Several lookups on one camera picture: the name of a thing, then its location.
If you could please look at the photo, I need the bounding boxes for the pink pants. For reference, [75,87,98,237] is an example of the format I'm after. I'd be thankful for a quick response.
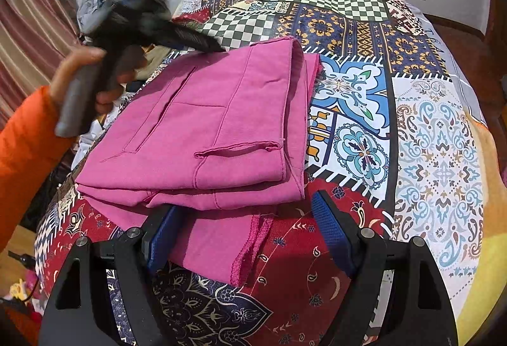
[74,36,322,287]

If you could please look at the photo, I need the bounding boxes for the striped red curtain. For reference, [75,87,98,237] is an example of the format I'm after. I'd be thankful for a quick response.
[0,0,80,121]

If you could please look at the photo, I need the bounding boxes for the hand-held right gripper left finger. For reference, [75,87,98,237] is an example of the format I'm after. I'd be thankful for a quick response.
[37,205,183,346]

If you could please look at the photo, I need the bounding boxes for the person's left hand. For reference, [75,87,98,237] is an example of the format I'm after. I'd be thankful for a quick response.
[48,46,149,114]

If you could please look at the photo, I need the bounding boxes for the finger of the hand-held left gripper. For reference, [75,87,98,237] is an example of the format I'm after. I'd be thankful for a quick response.
[158,19,227,53]

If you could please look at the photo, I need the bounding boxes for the olive green garment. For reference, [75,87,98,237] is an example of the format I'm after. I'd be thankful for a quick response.
[135,45,175,79]

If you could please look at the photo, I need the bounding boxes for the person's left forearm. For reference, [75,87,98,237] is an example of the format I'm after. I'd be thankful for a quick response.
[0,86,76,251]

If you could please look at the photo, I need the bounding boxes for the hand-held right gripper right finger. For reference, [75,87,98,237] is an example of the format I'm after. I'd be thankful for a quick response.
[311,191,462,346]

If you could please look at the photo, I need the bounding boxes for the patchwork printed blanket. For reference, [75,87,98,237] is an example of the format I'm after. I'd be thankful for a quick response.
[34,0,502,346]

